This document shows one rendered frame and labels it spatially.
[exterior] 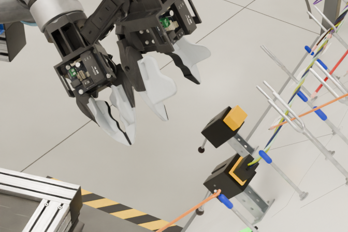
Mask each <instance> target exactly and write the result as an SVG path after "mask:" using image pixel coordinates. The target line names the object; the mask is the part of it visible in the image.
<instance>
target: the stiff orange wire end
mask: <svg viewBox="0 0 348 232"><path fill-rule="evenodd" d="M220 192H221V190H220V189H219V190H217V193H214V194H213V195H211V196H210V197H208V198H206V199H205V200H203V201H202V202H200V203H199V204H197V205H196V206H194V207H193V208H191V209H189V210H188V211H187V212H185V213H183V214H182V215H180V216H179V217H177V218H176V219H174V220H173V221H171V222H170V223H168V224H167V225H165V226H164V227H162V228H160V229H159V230H157V231H156V232H162V231H163V230H164V229H166V228H167V227H169V226H171V225H172V224H174V223H175V222H177V221H178V220H180V219H182V218H183V217H185V216H186V215H188V214H189V213H191V212H193V211H194V210H196V209H197V208H199V207H200V206H202V205H203V204H205V203H206V202H208V201H210V200H211V199H213V198H215V197H217V196H218V195H219V194H220Z"/></svg>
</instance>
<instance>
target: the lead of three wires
mask: <svg viewBox="0 0 348 232"><path fill-rule="evenodd" d="M283 113H284V114H285V115H286V116H287V114H288V113H289V111H288V110H287V109H285V110H284V112H283ZM282 122H285V119H284V118H283V117H281V119H280V121H279V123H278V124H280V123H282ZM282 126H283V125H281V126H278V127H276V129H275V131H274V133H273V136H272V137H271V138H270V140H269V141H268V143H267V144H266V146H265V148H264V150H263V151H264V152H265V153H267V152H268V151H269V149H270V147H271V145H272V144H273V143H274V141H275V140H276V138H277V136H278V134H279V131H280V129H281V127H282ZM261 159H262V157H261V156H260V155H258V156H257V157H256V158H255V159H254V160H253V161H252V162H251V163H249V164H248V166H249V165H250V166H249V168H251V167H253V166H254V165H256V164H257V163H258V162H259V161H260V160H261Z"/></svg>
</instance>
